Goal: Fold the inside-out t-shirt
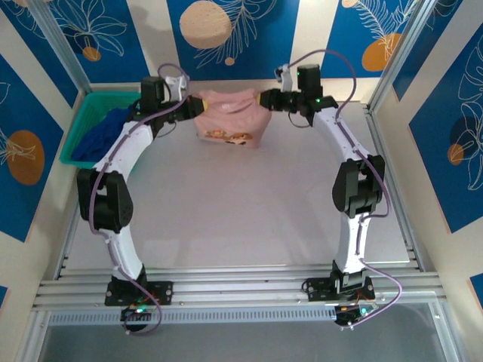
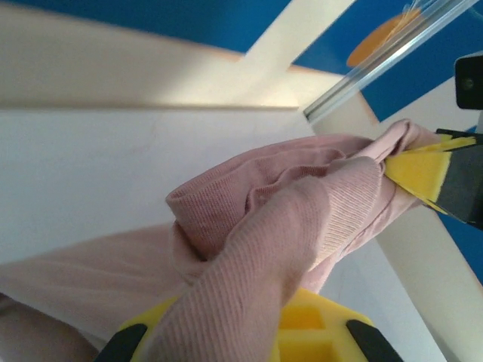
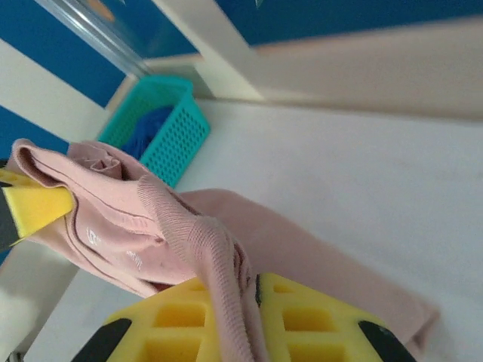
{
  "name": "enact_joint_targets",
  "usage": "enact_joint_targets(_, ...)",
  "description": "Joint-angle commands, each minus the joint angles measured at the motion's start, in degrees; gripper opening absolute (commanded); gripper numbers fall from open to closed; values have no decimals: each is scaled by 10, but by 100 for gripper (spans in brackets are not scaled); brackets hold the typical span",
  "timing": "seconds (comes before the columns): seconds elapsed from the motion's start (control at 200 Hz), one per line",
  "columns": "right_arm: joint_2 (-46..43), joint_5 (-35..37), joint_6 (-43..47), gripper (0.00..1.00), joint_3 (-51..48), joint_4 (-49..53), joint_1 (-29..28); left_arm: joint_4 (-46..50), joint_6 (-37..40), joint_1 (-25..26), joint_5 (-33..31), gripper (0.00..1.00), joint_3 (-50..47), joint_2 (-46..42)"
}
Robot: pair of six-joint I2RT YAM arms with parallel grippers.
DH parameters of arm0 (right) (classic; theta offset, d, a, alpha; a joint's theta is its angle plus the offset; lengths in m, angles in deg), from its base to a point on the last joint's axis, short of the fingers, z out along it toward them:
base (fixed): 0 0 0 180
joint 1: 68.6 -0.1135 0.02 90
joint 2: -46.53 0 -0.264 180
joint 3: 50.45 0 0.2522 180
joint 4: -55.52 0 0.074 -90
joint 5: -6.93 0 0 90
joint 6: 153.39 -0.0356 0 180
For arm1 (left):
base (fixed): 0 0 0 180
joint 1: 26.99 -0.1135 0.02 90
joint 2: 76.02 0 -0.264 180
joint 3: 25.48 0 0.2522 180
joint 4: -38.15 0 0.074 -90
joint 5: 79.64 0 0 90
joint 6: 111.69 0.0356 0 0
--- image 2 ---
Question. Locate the blue poster white flower drawing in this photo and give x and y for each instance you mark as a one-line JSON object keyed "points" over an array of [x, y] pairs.
{"points": [[473, 256]]}

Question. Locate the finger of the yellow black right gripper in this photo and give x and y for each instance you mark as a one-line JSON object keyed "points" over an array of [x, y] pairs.
{"points": [[460, 139], [422, 173]]}

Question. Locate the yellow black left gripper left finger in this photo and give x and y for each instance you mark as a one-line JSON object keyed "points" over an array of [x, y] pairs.
{"points": [[139, 332]]}

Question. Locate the blue poster orange circle fern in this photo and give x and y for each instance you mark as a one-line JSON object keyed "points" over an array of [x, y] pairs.
{"points": [[332, 37]]}

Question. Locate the aluminium corner post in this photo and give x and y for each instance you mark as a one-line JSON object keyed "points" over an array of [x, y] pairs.
{"points": [[377, 67]]}

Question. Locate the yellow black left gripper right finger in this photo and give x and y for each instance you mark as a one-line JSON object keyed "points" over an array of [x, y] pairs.
{"points": [[324, 332]]}

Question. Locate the blue poster white line drawing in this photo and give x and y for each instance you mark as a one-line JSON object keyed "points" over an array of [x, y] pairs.
{"points": [[415, 86]]}

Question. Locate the pink t-shirt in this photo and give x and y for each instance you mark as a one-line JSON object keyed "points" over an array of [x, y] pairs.
{"points": [[283, 226]]}

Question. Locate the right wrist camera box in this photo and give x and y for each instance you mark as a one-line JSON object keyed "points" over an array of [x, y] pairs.
{"points": [[469, 83]]}

